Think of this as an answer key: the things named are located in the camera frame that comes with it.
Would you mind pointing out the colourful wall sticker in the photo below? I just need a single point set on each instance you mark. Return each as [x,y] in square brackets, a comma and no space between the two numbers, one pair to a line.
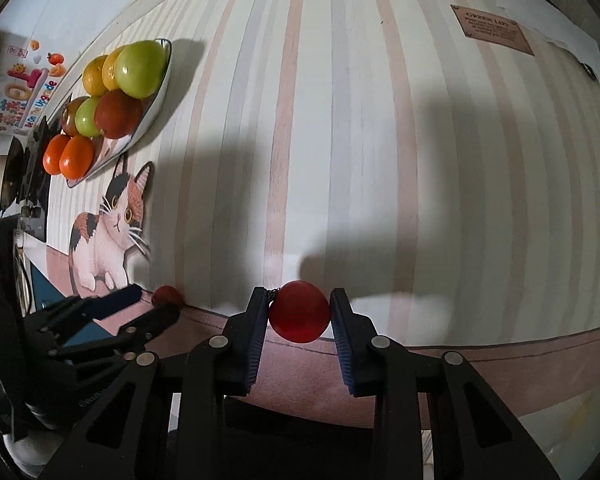
[22,90]

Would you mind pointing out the orange mandarin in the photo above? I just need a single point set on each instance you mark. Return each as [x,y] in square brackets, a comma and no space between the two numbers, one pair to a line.
[77,158]
[52,154]

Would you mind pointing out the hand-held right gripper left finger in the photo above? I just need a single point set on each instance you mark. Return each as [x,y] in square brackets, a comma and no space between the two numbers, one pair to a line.
[254,345]

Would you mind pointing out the yellow-green citrus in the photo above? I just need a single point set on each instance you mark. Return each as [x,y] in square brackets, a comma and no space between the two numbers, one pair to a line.
[94,77]

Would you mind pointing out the striped tablecloth with pink border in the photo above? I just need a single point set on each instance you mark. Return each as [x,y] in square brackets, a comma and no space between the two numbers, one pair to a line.
[380,160]

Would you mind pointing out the dark wok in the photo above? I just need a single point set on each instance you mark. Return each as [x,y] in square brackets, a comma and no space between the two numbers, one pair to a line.
[11,175]

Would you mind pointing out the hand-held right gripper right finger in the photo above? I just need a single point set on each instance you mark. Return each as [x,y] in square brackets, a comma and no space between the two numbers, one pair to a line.
[342,347]

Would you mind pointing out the yellow citrus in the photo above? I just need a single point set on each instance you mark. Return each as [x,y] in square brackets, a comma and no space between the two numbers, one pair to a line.
[111,62]

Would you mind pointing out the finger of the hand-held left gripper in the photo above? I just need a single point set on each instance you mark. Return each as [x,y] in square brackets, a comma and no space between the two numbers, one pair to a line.
[115,301]
[150,324]

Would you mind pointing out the red cherry tomato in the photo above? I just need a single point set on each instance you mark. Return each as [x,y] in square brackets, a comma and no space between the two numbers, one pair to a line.
[298,316]
[166,294]

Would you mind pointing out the green apple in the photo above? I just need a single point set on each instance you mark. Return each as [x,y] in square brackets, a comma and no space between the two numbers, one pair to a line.
[86,117]
[141,67]

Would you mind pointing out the oval floral ceramic plate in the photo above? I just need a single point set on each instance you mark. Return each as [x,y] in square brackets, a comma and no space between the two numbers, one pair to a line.
[111,151]

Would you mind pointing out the cat-shaped placemat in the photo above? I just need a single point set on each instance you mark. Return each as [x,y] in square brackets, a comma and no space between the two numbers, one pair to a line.
[110,240]

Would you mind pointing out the white paper sheet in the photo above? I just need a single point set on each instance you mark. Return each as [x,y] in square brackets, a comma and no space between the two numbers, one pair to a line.
[545,17]

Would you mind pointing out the black gas stove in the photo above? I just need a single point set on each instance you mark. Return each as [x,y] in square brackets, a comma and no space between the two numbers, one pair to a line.
[35,165]

